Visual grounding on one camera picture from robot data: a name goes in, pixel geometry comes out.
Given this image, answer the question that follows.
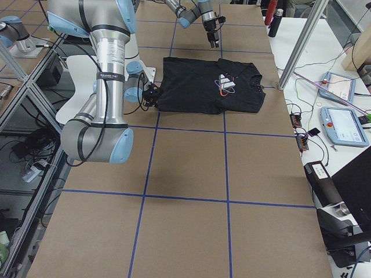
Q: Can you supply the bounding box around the red water bottle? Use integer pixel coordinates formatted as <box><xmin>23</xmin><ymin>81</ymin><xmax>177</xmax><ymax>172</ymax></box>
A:
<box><xmin>264</xmin><ymin>0</ymin><xmax>278</xmax><ymax>26</ymax></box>

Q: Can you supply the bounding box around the black water bottle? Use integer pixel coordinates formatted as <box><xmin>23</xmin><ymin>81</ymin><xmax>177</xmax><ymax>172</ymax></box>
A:
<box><xmin>268</xmin><ymin>9</ymin><xmax>283</xmax><ymax>38</ymax></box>

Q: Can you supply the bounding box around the near teach pendant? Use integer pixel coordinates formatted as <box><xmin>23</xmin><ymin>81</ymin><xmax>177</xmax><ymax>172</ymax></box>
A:
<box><xmin>320</xmin><ymin>107</ymin><xmax>369</xmax><ymax>147</ymax></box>

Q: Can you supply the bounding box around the black monitor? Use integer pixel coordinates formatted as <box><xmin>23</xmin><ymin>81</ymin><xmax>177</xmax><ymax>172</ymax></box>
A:
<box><xmin>332</xmin><ymin>148</ymin><xmax>370</xmax><ymax>231</ymax></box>

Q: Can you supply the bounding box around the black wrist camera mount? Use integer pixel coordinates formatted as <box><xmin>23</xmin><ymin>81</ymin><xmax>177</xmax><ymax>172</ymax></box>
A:
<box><xmin>215</xmin><ymin>14</ymin><xmax>226</xmax><ymax>31</ymax></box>

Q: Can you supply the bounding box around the brown black box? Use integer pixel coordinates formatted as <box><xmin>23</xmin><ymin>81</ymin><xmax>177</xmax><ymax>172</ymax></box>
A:
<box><xmin>304</xmin><ymin>161</ymin><xmax>343</xmax><ymax>208</ymax></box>

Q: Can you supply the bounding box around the aluminium frame rail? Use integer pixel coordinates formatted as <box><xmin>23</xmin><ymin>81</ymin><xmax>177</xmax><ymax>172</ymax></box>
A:
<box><xmin>1</xmin><ymin>36</ymin><xmax>70</xmax><ymax>277</ymax></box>

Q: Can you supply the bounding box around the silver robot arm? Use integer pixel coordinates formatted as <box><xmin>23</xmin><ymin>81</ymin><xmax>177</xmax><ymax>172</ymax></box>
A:
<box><xmin>164</xmin><ymin>0</ymin><xmax>225</xmax><ymax>48</ymax></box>
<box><xmin>47</xmin><ymin>1</ymin><xmax>137</xmax><ymax>163</ymax></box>

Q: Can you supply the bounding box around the white plastic chair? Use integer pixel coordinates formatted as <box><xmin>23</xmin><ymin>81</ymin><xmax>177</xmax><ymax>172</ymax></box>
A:
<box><xmin>56</xmin><ymin>55</ymin><xmax>97</xmax><ymax>125</ymax></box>

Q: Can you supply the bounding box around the teach pendant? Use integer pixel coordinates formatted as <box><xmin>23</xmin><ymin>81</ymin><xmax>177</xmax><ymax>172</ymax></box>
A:
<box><xmin>320</xmin><ymin>71</ymin><xmax>356</xmax><ymax>103</ymax></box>
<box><xmin>320</xmin><ymin>107</ymin><xmax>369</xmax><ymax>147</ymax></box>

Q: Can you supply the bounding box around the far teach pendant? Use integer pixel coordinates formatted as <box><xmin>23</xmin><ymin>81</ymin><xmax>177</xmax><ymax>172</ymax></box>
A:
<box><xmin>320</xmin><ymin>71</ymin><xmax>356</xmax><ymax>103</ymax></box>

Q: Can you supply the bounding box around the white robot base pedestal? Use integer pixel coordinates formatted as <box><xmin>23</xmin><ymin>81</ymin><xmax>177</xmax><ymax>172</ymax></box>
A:
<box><xmin>121</xmin><ymin>0</ymin><xmax>156</xmax><ymax>87</ymax></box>

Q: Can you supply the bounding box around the black graphic t-shirt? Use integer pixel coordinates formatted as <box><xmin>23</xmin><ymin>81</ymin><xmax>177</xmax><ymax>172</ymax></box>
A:
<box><xmin>157</xmin><ymin>57</ymin><xmax>265</xmax><ymax>114</ymax></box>

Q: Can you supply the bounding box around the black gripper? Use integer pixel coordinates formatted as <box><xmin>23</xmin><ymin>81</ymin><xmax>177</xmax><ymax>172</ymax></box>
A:
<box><xmin>142</xmin><ymin>83</ymin><xmax>163</xmax><ymax>107</ymax></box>
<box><xmin>203</xmin><ymin>20</ymin><xmax>219</xmax><ymax>48</ymax></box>

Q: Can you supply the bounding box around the aluminium frame post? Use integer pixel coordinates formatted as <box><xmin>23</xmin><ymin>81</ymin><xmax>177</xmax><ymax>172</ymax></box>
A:
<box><xmin>278</xmin><ymin>0</ymin><xmax>329</xmax><ymax>90</ymax></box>

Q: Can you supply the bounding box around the right black braided cable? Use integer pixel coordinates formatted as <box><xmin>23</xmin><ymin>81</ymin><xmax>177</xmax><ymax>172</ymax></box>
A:
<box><xmin>52</xmin><ymin>31</ymin><xmax>151</xmax><ymax>167</ymax></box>

